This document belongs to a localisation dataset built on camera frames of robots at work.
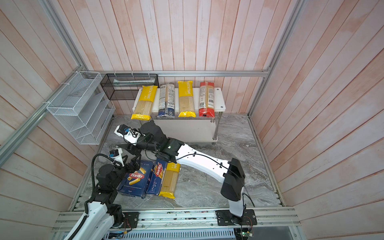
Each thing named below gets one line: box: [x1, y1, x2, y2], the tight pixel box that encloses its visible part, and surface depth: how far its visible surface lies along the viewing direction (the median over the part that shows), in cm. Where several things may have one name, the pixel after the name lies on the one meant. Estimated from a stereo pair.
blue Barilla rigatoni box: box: [117, 160, 154, 199], surface depth 81 cm
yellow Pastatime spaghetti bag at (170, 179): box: [158, 161, 181, 199], surface depth 86 cm
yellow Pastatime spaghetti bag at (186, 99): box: [177, 80, 196, 118], surface depth 78 cm
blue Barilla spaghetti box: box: [147, 158, 167, 196], surface depth 87 cm
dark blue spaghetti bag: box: [157, 82, 175, 119], surface depth 78 cm
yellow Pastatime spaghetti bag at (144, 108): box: [131, 85, 158, 121], surface depth 77 cm
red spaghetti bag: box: [199, 81, 216, 118], surface depth 78 cm
